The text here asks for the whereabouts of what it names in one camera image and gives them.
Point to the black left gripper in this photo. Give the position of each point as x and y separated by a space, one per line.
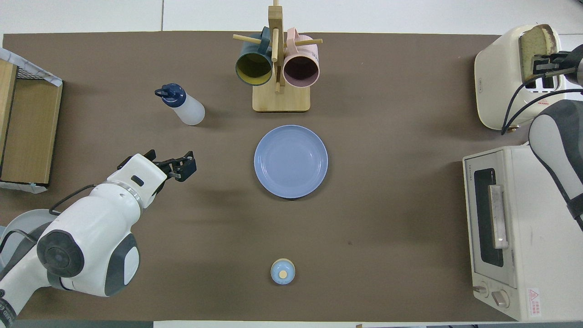
165 166

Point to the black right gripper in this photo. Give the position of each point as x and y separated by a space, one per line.
575 64

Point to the toasted bread slice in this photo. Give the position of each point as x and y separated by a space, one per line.
529 48

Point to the blue-capped translucent squeeze bottle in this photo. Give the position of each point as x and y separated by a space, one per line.
186 109

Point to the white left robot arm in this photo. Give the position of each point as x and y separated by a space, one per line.
91 237

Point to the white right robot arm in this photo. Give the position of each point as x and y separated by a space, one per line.
555 136

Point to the periwinkle blue plate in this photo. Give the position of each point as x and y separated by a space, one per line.
290 161

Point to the pale grey plate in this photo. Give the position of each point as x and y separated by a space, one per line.
32 221

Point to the cream two-slot toaster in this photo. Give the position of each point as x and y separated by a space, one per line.
496 86

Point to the dark teal mug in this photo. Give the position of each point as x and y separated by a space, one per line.
253 68

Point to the wooden mug tree stand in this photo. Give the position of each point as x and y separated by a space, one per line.
281 100

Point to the pink mug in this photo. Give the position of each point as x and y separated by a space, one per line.
300 69

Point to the white toaster oven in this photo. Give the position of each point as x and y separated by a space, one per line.
533 246

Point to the brown table mat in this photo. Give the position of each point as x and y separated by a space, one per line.
364 237

